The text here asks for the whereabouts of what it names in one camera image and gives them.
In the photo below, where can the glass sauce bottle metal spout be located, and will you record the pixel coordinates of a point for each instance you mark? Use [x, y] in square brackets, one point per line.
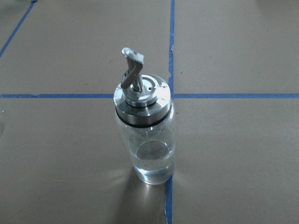
[145, 116]

